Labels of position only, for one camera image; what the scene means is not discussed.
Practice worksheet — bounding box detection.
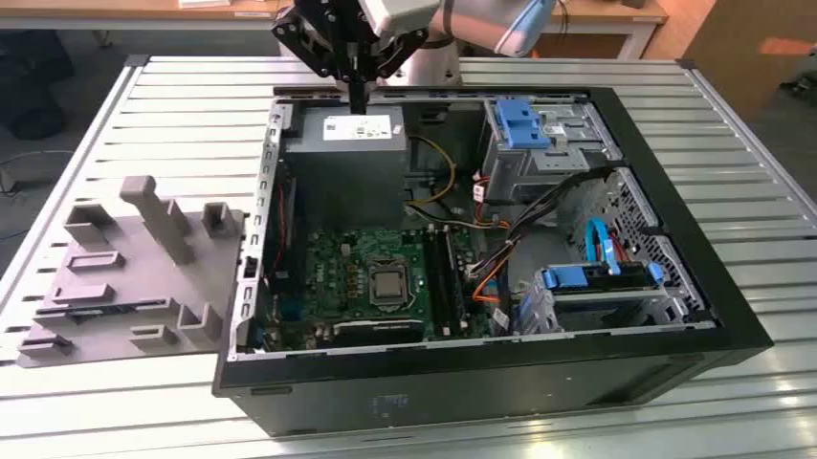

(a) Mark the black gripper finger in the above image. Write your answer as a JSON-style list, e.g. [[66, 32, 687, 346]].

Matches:
[[359, 29, 429, 114], [270, 10, 360, 114]]

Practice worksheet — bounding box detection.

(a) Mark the green RAM stick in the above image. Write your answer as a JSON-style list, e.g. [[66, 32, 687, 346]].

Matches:
[[60, 303, 142, 319]]

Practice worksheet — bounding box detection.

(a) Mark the black RAM slot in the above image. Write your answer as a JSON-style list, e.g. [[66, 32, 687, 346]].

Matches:
[[423, 228, 444, 334]]

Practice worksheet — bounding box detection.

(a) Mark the wooden desk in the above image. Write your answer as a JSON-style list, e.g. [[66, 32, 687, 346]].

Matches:
[[0, 0, 668, 61]]

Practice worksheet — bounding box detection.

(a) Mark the grey power supply unit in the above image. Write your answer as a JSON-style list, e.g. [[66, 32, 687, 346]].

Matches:
[[278, 104, 409, 230]]

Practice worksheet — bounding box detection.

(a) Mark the silver optical drive cage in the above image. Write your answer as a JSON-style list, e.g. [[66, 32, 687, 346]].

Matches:
[[481, 98, 624, 207]]

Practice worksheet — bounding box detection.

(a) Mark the black bin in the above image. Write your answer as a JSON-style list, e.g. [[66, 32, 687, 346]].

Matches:
[[0, 31, 74, 140]]

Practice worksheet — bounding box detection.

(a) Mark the green Dell motherboard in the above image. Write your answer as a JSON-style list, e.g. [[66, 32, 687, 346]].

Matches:
[[264, 224, 505, 353]]

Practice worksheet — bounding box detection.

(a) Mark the silver CPU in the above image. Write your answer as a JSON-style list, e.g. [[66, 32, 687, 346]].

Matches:
[[371, 270, 404, 300]]

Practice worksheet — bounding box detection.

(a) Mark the wooden cabinet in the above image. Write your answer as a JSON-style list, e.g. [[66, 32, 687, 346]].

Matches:
[[682, 0, 817, 120]]

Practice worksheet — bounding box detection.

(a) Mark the metal CPU socket cover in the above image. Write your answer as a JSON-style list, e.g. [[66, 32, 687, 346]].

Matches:
[[363, 257, 416, 315]]

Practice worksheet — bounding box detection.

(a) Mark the black Nvidia graphics card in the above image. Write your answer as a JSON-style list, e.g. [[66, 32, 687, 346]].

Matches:
[[331, 317, 425, 348]]

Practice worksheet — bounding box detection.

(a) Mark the silver disk bay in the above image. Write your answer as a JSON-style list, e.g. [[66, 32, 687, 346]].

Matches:
[[509, 274, 700, 336]]

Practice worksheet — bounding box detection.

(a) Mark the black chair base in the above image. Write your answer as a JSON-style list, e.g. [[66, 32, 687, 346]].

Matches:
[[778, 71, 817, 97]]

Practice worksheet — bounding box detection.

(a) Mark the black open PC case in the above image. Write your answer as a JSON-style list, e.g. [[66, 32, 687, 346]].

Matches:
[[210, 85, 774, 437]]

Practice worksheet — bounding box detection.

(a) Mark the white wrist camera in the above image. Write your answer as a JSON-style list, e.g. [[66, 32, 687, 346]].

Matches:
[[356, 0, 441, 38]]

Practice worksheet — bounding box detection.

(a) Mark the blue plastic drive bracket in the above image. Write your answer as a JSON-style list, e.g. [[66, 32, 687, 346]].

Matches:
[[493, 98, 551, 150]]

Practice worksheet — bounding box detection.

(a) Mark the yellow power wire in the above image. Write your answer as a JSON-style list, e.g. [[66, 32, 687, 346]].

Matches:
[[407, 136, 457, 207]]

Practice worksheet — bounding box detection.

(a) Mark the blue SATA wire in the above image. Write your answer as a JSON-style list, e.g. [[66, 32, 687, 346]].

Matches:
[[583, 217, 624, 276]]

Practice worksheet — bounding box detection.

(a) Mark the orange wire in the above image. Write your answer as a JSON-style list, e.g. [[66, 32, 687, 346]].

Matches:
[[471, 267, 511, 305]]

